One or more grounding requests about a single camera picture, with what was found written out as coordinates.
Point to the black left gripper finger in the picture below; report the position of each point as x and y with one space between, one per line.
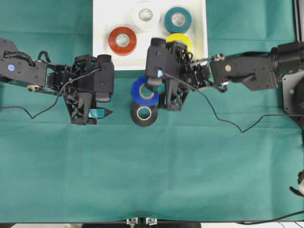
99 113

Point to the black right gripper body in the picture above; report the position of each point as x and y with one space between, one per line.
176 59

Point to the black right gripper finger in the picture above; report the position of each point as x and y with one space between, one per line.
159 89

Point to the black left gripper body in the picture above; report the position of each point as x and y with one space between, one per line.
80 94

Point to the blue tape roll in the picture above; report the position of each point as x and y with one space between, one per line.
136 93

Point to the yellow tape roll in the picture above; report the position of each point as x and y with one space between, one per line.
181 38

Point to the black tape roll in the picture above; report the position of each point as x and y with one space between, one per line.
143 115

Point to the red tape roll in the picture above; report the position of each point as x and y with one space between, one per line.
122 40

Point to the white tape roll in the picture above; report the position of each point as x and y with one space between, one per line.
145 15

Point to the green tape roll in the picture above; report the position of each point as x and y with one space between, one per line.
177 20

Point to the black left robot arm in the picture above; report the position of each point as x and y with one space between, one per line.
40 75

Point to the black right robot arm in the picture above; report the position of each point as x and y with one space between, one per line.
256 71

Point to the white plastic case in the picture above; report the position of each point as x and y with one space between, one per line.
110 14

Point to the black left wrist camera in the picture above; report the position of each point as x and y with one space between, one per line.
104 79

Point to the black aluminium frame rail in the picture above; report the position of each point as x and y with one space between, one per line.
299 19

